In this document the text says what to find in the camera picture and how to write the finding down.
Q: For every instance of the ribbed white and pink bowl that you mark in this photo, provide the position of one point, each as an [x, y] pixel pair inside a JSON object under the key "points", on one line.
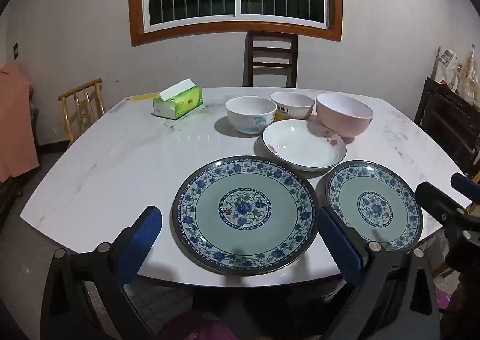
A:
{"points": [[294, 105]]}

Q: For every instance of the yellow strip sticker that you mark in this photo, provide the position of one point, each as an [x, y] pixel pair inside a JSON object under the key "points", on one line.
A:
{"points": [[144, 97]]}

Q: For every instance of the purple patterned cloth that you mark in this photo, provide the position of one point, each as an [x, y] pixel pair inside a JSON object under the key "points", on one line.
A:
{"points": [[198, 327]]}

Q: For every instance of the stacked dark wooden chairs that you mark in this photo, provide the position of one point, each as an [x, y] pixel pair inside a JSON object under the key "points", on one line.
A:
{"points": [[450, 122]]}

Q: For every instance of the white plate with pink flowers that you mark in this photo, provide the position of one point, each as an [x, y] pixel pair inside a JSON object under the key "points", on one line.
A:
{"points": [[303, 145]]}

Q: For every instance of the bamboo chair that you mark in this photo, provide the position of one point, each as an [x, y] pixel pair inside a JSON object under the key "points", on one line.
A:
{"points": [[80, 107]]}

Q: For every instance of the large blue floral plate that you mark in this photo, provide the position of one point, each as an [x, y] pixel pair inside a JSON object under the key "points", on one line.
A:
{"points": [[243, 212]]}

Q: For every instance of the small blue floral plate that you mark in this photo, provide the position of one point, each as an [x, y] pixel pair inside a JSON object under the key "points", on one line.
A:
{"points": [[375, 207]]}

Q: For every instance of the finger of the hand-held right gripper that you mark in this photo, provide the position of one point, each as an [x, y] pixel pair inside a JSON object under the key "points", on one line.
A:
{"points": [[465, 184], [435, 199]]}

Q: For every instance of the large pink bowl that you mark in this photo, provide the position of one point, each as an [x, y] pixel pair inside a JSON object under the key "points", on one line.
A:
{"points": [[343, 115]]}

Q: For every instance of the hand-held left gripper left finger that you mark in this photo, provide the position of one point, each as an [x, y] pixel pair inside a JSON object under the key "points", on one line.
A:
{"points": [[140, 242]]}

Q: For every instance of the dark wooden chair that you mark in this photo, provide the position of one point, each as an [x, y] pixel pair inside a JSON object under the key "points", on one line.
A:
{"points": [[270, 58]]}

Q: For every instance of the pink cloth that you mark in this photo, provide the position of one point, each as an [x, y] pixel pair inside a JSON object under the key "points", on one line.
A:
{"points": [[15, 122]]}

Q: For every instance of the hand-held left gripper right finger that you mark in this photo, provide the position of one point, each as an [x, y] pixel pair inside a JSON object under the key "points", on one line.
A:
{"points": [[337, 246]]}

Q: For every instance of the green tissue box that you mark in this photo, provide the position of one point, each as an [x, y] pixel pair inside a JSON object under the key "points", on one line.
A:
{"points": [[178, 103]]}

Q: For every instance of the bags and papers pile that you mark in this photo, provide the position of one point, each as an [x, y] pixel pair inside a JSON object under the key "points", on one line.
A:
{"points": [[455, 66]]}

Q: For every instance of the white bowl with cartoon print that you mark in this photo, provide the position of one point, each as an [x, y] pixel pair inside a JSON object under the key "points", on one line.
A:
{"points": [[249, 115]]}

